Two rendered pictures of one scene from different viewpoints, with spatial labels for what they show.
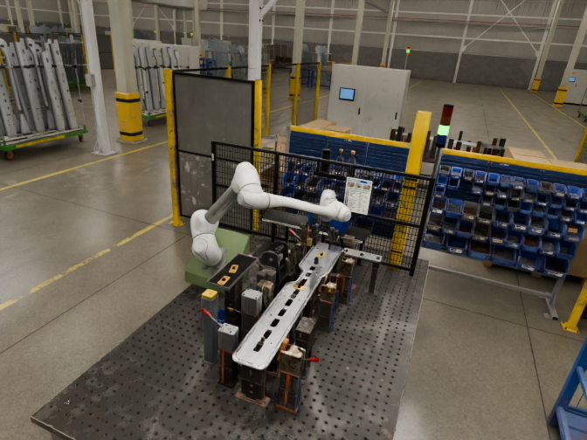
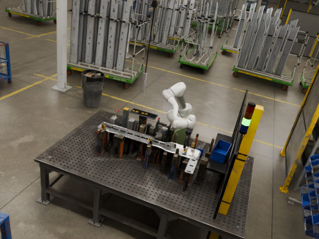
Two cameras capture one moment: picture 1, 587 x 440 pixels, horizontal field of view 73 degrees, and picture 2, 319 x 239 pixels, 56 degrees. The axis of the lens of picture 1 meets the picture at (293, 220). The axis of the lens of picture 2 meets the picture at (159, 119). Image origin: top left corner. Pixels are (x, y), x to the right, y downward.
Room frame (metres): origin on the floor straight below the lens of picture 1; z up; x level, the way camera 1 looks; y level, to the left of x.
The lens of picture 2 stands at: (1.85, -3.31, 3.04)
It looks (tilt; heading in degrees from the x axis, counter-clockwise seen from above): 28 degrees down; 84
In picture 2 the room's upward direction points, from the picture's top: 10 degrees clockwise
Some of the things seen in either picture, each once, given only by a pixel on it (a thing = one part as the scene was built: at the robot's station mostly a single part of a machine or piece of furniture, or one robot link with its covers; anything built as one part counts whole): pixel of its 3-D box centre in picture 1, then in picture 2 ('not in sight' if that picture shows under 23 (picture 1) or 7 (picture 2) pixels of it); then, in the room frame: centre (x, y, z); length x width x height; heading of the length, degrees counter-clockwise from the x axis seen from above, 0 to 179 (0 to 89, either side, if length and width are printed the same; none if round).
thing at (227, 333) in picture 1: (228, 355); (113, 129); (1.59, 0.29, 0.88); 0.11 x 0.10 x 0.36; 71
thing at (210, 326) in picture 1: (210, 329); (125, 123); (1.74, 0.41, 0.92); 0.08 x 0.08 x 0.44; 71
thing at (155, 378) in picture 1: (291, 317); (154, 159); (2.21, -0.03, 0.68); 2.56 x 1.61 x 0.04; 159
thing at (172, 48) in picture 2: not in sight; (154, 26); (2.21, 7.85, 0.88); 1.91 x 1.00 x 1.76; 162
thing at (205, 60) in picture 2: not in sight; (202, 40); (3.84, 6.80, 0.88); 1.91 x 1.00 x 1.76; 70
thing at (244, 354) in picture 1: (299, 290); (147, 139); (2.07, -0.07, 1.00); 1.38 x 0.22 x 0.02; 161
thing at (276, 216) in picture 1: (314, 225); (220, 151); (3.01, -0.18, 1.01); 0.90 x 0.22 x 0.03; 71
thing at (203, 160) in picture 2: (346, 257); (201, 170); (2.75, -0.44, 0.88); 0.08 x 0.08 x 0.36; 71
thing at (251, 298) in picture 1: (251, 323); (130, 133); (1.84, 0.20, 0.90); 0.13 x 0.10 x 0.41; 71
